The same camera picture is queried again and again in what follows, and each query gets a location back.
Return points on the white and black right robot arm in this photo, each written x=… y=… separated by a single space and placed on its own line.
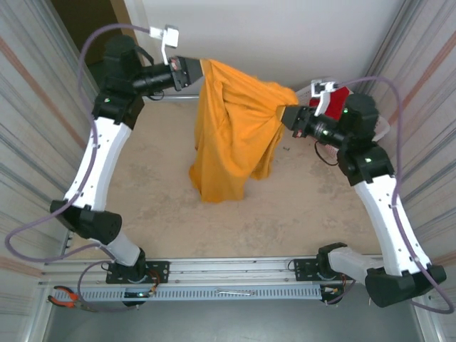
x=392 y=221

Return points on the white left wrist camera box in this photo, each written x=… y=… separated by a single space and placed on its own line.
x=171 y=35

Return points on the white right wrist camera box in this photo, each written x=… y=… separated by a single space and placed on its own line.
x=322 y=87

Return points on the small silver wrench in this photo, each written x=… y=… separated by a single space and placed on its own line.
x=231 y=292

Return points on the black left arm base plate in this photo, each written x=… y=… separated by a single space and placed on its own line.
x=160 y=270

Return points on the aluminium mounting rail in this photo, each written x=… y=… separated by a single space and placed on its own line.
x=228 y=272

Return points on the red cloth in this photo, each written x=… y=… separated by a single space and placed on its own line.
x=338 y=103

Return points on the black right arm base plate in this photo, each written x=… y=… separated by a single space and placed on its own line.
x=303 y=269

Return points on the white door frame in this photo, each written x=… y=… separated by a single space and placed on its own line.
x=135 y=10

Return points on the white plastic basket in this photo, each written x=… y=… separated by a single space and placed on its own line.
x=327 y=152

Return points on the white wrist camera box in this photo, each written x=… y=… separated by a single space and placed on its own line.
x=171 y=35
x=322 y=87

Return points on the brown wooden panel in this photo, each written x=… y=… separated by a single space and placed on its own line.
x=78 y=18

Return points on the yellow t-shirt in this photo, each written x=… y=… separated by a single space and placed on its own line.
x=231 y=135

